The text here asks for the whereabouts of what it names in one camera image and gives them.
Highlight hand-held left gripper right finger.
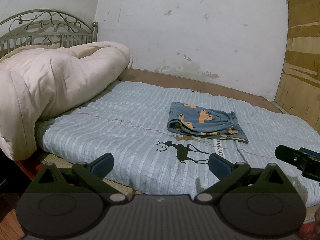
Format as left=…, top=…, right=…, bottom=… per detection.
left=194, top=153, right=292, bottom=203

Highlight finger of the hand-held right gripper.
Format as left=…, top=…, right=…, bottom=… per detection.
left=274, top=144, right=320, bottom=172
left=301, top=156, right=320, bottom=181

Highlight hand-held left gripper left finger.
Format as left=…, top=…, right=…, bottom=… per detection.
left=32, top=152, right=128, bottom=203

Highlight blue pants with orange print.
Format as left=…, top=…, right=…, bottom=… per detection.
left=167, top=102, right=249, bottom=144

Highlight beige mattress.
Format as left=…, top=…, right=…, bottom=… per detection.
left=34, top=119, right=145, bottom=198

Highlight light blue quilted bed pad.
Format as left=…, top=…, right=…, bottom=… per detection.
left=35, top=81, right=320, bottom=208

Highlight white padded comforter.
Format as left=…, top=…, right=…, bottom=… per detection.
left=0, top=41, right=134, bottom=162

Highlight metal scrollwork headboard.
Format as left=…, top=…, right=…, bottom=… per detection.
left=0, top=8, right=99, bottom=58

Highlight plywood wall panel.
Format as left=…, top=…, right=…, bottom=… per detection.
left=274, top=0, right=320, bottom=128

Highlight brown wooden bed frame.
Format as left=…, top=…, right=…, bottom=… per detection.
left=122, top=68, right=292, bottom=115

